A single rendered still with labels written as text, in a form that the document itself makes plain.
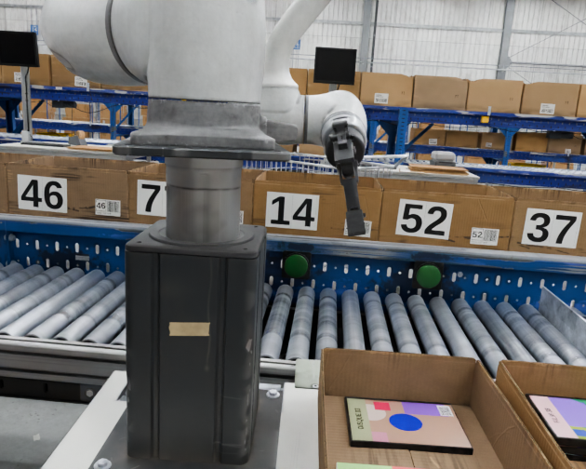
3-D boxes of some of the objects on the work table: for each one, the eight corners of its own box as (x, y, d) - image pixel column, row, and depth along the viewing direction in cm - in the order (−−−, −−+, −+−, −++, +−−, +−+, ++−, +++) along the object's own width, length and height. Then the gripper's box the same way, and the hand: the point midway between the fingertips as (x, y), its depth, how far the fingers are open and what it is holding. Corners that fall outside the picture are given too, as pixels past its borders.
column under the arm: (273, 493, 73) (286, 261, 66) (85, 479, 73) (77, 247, 66) (283, 395, 98) (293, 220, 91) (142, 385, 99) (141, 209, 91)
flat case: (683, 458, 81) (685, 448, 80) (554, 446, 82) (555, 436, 82) (633, 409, 94) (635, 401, 94) (523, 399, 95) (525, 392, 95)
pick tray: (318, 569, 61) (325, 494, 59) (316, 396, 99) (320, 346, 96) (569, 590, 60) (585, 514, 58) (471, 408, 98) (478, 357, 96)
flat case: (472, 457, 83) (473, 448, 82) (350, 448, 83) (351, 440, 82) (449, 409, 96) (450, 402, 96) (343, 402, 96) (344, 395, 96)
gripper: (335, 202, 111) (339, 263, 93) (313, 85, 98) (313, 131, 80) (371, 196, 110) (383, 257, 92) (354, 77, 97) (364, 122, 79)
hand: (350, 195), depth 87 cm, fingers open, 13 cm apart
